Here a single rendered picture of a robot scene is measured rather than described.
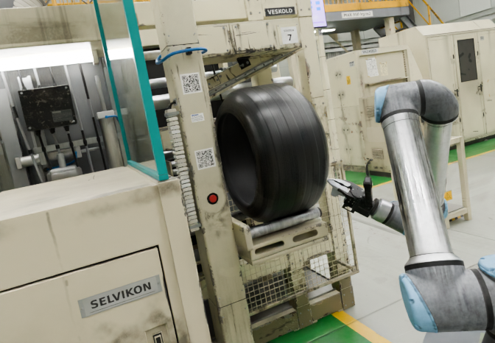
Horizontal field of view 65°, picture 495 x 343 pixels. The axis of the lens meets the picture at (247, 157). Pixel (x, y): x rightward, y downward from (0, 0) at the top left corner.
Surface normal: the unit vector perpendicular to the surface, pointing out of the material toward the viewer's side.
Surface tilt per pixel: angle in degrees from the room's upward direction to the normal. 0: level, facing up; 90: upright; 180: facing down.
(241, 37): 90
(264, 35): 90
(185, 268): 90
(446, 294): 58
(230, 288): 90
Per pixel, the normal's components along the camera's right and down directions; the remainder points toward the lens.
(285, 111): 0.23, -0.52
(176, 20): 0.40, 0.04
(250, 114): -0.48, -0.34
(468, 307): -0.23, -0.13
